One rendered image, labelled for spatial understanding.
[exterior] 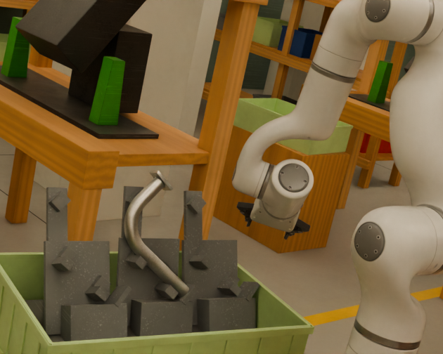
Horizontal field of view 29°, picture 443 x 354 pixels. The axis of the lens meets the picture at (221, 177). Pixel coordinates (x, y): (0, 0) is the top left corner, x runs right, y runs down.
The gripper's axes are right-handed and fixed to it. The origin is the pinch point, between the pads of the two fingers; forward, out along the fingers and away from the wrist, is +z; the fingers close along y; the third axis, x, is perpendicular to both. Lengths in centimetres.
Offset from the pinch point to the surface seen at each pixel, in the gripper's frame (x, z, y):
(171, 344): 35.6, -14.9, 12.3
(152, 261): 16.8, -0.3, 22.3
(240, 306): 17.0, 12.2, -0.1
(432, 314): -76, 267, -115
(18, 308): 38, -14, 43
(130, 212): 9.4, -5.9, 30.3
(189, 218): 2.2, 6.8, 18.0
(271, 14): -505, 697, 34
